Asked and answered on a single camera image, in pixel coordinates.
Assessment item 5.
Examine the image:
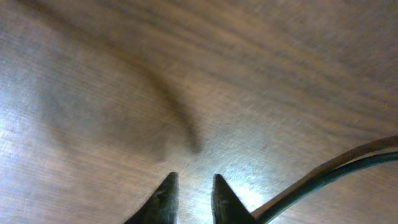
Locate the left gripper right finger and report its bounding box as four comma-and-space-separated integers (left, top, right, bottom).
211, 174, 256, 224

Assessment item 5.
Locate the black usb cable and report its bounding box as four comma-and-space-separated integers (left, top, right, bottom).
254, 150, 398, 224

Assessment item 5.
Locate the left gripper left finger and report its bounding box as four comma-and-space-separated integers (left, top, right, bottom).
124, 172, 179, 224

